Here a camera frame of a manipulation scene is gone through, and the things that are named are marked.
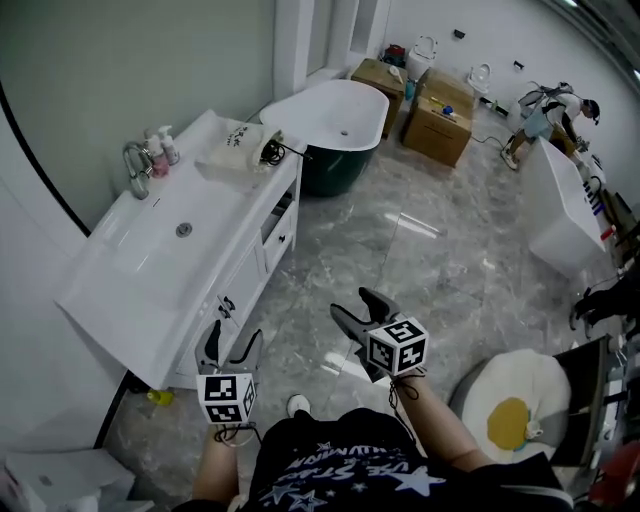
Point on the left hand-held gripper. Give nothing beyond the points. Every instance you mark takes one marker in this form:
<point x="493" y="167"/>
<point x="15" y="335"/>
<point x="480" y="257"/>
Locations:
<point x="225" y="395"/>

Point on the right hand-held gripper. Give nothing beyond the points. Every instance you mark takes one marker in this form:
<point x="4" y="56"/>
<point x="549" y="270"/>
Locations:
<point x="397" y="347"/>

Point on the cream cloth bag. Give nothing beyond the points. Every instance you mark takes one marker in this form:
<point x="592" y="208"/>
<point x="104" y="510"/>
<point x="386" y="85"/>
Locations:
<point x="235" y="147"/>

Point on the person's right forearm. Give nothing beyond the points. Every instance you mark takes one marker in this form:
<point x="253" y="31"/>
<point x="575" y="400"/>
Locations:
<point x="440" y="425"/>

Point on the person's left forearm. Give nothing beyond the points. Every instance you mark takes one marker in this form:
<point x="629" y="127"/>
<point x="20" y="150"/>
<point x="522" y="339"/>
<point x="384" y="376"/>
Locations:
<point x="220" y="465"/>

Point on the yellow object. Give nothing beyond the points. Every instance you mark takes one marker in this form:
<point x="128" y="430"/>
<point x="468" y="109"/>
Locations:
<point x="161" y="397"/>

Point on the person's white shoe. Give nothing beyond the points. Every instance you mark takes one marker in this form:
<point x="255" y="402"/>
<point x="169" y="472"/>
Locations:
<point x="299" y="405"/>

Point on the white vanity sink cabinet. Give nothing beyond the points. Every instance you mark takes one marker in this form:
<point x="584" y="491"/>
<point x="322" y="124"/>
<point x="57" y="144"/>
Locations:
<point x="150" y="260"/>

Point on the metal sink drain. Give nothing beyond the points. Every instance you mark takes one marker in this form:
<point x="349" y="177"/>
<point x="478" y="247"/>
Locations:
<point x="184" y="229"/>

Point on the person's black star shirt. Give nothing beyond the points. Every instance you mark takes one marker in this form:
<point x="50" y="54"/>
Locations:
<point x="340" y="465"/>

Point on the fried egg cushion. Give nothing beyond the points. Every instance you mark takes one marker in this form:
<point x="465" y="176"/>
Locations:
<point x="515" y="390"/>

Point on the large cardboard box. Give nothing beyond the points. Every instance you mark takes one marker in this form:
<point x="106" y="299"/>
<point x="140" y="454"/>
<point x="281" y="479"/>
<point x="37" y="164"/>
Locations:
<point x="437" y="135"/>

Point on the pink floral bottle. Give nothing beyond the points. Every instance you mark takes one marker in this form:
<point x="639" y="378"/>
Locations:
<point x="159" y="165"/>

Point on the chrome faucet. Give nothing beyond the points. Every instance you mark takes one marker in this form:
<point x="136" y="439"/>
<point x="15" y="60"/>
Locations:
<point x="136" y="170"/>

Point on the white box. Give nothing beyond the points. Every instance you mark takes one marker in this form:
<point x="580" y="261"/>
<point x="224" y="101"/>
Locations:
<point x="65" y="480"/>

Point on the white and green bathtub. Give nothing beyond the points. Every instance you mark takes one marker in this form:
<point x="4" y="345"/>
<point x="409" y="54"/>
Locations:
<point x="325" y="110"/>

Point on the white pump bottle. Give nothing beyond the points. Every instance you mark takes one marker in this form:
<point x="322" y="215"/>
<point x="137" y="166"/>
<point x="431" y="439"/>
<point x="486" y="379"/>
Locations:
<point x="170" y="147"/>

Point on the white rectangular bathtub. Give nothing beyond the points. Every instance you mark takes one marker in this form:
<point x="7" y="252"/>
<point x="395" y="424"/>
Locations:
<point x="560" y="210"/>

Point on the black-edged white panel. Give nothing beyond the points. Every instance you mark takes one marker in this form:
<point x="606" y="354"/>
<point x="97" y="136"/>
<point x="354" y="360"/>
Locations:
<point x="30" y="240"/>

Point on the grey chair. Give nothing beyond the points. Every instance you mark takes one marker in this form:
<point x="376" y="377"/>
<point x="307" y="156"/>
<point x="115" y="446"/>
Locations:
<point x="585" y="400"/>

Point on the cardboard box with scoop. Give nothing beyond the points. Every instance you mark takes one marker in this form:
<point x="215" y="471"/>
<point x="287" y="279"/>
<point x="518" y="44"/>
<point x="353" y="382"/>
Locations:
<point x="375" y="80"/>

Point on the white scoop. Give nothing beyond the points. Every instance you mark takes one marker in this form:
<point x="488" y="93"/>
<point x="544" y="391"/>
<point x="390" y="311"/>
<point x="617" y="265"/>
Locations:
<point x="396" y="75"/>

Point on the small white toilet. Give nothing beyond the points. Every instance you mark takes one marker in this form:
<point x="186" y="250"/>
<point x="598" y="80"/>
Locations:
<point x="480" y="80"/>

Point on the white toilet open lid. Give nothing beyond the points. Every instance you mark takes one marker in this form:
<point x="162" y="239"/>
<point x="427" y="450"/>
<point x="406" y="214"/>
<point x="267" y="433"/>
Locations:
<point x="422" y="57"/>

